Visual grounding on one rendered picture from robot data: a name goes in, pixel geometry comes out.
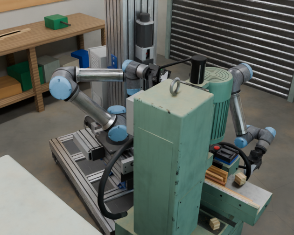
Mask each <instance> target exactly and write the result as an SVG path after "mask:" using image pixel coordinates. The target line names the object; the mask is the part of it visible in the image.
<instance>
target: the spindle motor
mask: <svg viewBox="0 0 294 235"><path fill-rule="evenodd" d="M204 80H205V81H208V82H210V83H209V86H208V87H207V88H206V89H208V90H209V93H212V94H214V102H213V104H214V105H215V108H214V114H213V121H212V129H211V135H210V145H211V144H216V143H219V142H221V141H222V140H223V139H224V135H225V129H226V123H227V117H228V111H229V105H230V99H231V91H232V85H233V76H232V74H231V73H230V72H229V71H227V70H224V69H221V68H215V67H205V75H204Z"/></svg>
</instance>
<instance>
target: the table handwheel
mask: <svg viewBox="0 0 294 235"><path fill-rule="evenodd" d="M217 144H219V145H221V146H223V145H226V146H228V147H231V148H233V149H235V150H238V151H239V155H240V156H241V157H242V159H243V161H244V163H245V166H241V165H239V166H238V167H239V168H243V169H246V173H245V176H246V181H248V179H249V178H250V175H251V164H250V161H249V159H248V157H247V156H246V154H245V153H244V152H243V151H242V150H241V149H240V148H238V147H237V146H235V145H233V144H231V143H228V142H219V143H217Z"/></svg>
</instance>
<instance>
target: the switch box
mask: <svg viewBox="0 0 294 235"><path fill-rule="evenodd" d="M142 92H144V90H141V91H139V92H137V93H136V94H134V95H132V96H130V97H128V98H127V99H126V132H127V133H128V134H131V135H133V98H134V97H135V96H137V95H138V94H140V93H142Z"/></svg>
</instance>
